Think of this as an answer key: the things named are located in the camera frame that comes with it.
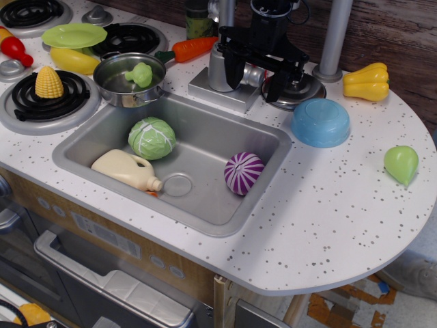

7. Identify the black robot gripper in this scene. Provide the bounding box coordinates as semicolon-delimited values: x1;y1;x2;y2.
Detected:
218;10;309;103

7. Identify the green toy broccoli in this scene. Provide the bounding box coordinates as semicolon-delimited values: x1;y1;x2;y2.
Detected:
124;62;153;87

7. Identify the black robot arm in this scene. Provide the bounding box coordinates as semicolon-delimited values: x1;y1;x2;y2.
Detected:
218;1;309;103

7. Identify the small steel pan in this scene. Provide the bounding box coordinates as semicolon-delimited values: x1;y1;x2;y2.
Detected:
93;53;167;108

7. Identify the steel pot lid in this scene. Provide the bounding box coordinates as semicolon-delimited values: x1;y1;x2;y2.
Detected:
261;73;327;111

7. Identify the silver toy faucet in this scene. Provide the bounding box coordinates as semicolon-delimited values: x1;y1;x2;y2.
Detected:
187;0;270;113

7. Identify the grey vertical support pole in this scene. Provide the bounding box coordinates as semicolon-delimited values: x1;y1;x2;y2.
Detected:
312;0;353;83

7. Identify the green toy jar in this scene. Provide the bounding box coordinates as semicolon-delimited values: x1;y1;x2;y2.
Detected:
184;0;217;40

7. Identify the orange toy carrot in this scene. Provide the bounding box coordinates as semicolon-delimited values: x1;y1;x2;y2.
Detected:
154;36;219;63

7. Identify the blue upturned plastic bowl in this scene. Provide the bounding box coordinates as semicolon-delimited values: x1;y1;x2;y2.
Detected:
290;98;350;148

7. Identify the purple striped toy onion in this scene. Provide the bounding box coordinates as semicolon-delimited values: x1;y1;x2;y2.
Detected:
224;152;265;196

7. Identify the grey toy sink basin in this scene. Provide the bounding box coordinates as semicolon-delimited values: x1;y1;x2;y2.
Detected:
53;94;292;237

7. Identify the yellow toy bell pepper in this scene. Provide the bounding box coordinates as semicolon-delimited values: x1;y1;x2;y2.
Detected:
343;62;390;102

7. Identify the green toy cabbage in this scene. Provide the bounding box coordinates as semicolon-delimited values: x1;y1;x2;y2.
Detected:
128;117;176;161

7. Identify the cream toy milk jug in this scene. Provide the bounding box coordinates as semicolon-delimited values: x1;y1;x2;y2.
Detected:
91;149;163;192

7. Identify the silver stove knob back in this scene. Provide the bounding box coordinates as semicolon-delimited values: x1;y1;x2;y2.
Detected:
81;5;113;27

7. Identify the silver stove knob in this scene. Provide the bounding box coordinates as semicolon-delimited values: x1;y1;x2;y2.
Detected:
81;5;113;27
0;59;33;83

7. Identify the light green toy pear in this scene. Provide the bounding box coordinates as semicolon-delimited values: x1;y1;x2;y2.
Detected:
384;146;419;187

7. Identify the yellow toy banana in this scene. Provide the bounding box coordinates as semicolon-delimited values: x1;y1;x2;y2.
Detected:
50;47;100;75

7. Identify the light green plastic plate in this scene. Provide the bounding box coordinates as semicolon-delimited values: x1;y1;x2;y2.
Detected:
42;23;107;49

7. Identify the yellow toy corn cob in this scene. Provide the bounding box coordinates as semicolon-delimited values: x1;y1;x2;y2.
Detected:
35;66;65;99

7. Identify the front black stove burner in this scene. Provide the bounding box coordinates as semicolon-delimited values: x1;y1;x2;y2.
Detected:
1;70;100;136

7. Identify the back left stove burner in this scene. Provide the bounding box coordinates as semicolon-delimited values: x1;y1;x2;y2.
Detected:
1;0;73;39

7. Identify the red toy ketchup bottle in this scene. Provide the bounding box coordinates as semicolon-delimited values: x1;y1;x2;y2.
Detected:
1;26;33;67

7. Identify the silver stove knob left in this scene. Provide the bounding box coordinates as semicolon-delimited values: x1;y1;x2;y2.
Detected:
0;59;33;83

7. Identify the yellow toy on floor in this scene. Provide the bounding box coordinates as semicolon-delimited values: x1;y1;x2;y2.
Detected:
18;303;52;326

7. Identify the silver oven door handle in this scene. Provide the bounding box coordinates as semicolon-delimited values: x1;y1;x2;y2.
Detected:
34;230;198;327

